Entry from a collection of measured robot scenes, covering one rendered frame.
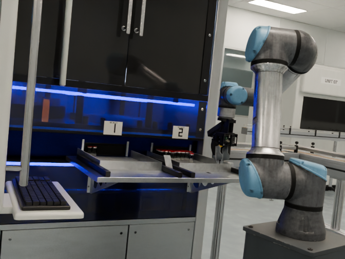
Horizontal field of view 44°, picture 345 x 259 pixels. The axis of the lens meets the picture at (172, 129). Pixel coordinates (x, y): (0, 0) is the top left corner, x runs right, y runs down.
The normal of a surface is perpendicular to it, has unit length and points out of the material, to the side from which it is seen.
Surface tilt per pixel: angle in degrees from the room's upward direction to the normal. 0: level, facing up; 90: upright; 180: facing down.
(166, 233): 90
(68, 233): 90
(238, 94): 90
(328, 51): 90
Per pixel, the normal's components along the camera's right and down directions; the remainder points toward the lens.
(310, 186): 0.14, 0.07
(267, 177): 0.11, -0.16
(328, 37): 0.45, 0.10
